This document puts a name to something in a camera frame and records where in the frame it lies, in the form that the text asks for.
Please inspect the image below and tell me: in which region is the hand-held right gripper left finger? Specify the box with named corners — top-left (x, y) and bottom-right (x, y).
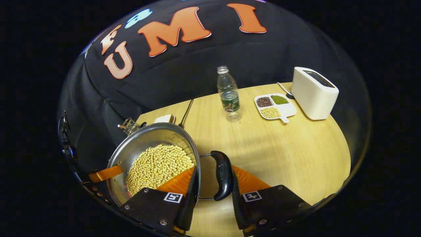
top-left (119, 166), bottom-right (200, 236)

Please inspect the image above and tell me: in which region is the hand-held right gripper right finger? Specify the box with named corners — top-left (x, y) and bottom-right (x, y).
top-left (231, 165), bottom-right (312, 237)

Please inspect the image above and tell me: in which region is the stainless steel pot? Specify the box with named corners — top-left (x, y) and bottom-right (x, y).
top-left (107, 122), bottom-right (235, 208)

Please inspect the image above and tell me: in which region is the pile of soybeans in pot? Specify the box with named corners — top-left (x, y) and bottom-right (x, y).
top-left (124, 144), bottom-right (195, 197)

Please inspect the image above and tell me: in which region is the clear glass holder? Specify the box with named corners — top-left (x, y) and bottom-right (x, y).
top-left (122, 118), bottom-right (141, 136)

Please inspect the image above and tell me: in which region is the sandwich with lettuce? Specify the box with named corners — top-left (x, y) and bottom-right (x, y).
top-left (155, 114), bottom-right (176, 124)

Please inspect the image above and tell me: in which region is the small pile of yellow beans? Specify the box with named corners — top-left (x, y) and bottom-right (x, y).
top-left (260, 107), bottom-right (281, 119)

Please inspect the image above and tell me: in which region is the clear plastic water bottle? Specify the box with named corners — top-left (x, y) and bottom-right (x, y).
top-left (216, 66), bottom-right (242, 123)

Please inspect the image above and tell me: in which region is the white divided plate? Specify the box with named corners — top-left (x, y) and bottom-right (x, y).
top-left (254, 93), bottom-right (297, 123)

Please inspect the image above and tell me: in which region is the white toaster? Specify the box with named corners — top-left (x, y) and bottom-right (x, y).
top-left (291, 67), bottom-right (339, 120)

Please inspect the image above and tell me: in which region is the black backdrop cloth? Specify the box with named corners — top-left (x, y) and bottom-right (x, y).
top-left (58, 0), bottom-right (372, 175)

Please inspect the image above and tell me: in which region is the black power cable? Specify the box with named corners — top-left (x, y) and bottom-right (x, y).
top-left (178, 98), bottom-right (194, 129)

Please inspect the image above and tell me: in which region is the white cord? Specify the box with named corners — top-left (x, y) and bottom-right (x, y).
top-left (277, 82), bottom-right (295, 100)

